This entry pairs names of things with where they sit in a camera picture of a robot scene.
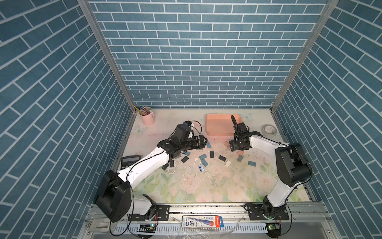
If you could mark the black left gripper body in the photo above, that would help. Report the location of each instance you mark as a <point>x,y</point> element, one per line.
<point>189,144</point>

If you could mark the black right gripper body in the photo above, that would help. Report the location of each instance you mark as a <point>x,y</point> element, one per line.
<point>236,145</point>

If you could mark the pink storage tray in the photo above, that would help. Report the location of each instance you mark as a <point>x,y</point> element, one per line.
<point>219,125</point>

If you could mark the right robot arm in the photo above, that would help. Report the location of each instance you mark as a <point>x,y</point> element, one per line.
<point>293,168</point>

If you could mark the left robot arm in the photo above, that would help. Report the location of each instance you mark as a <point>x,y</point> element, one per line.
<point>114,196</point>

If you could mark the blue eraser with print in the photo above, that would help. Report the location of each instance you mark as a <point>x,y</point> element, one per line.
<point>203,157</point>

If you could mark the teal eraser far right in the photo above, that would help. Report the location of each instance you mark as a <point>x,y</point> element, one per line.
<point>252,163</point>

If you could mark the tape roll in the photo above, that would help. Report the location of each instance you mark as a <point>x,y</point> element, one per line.
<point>269,131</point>

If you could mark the pink metal pencil bucket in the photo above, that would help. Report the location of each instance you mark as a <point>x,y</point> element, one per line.
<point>147,116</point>

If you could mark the black calculator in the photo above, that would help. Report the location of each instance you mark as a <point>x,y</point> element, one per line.
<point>129,160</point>

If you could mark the red blue pen package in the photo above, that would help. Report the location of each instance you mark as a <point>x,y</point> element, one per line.
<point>202,222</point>

